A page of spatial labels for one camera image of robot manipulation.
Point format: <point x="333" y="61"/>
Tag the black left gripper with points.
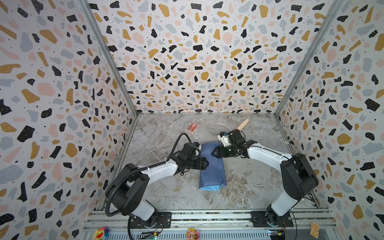
<point x="199" y="160"/>

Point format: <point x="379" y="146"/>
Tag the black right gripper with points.
<point x="220" y="151"/>

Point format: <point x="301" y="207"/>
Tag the blue wrapping paper sheet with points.
<point x="213" y="178"/>

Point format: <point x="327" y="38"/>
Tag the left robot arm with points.
<point x="125" y="195"/>

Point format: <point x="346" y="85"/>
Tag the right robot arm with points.
<point x="298" y="177"/>

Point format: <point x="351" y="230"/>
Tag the red playing card box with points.
<point x="192" y="128"/>

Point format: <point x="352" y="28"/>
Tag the beige microphone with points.
<point x="243" y="124"/>

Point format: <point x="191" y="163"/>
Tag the pink yellow figure toy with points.
<point x="193" y="234"/>

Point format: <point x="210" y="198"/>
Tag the colourful smiley toy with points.
<point x="101" y="234"/>

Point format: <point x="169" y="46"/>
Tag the wooden letter block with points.
<point x="314" y="230"/>

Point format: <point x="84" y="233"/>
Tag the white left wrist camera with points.
<point x="197" y="145"/>

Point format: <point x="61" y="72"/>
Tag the aluminium left corner post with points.
<point x="84" y="6"/>

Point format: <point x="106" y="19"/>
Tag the aluminium corner post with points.
<point x="84" y="6"/>
<point x="334" y="9"/>

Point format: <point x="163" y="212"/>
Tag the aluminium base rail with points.
<point x="217" y="225"/>

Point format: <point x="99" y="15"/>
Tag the aluminium right corner post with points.
<point x="334" y="9"/>

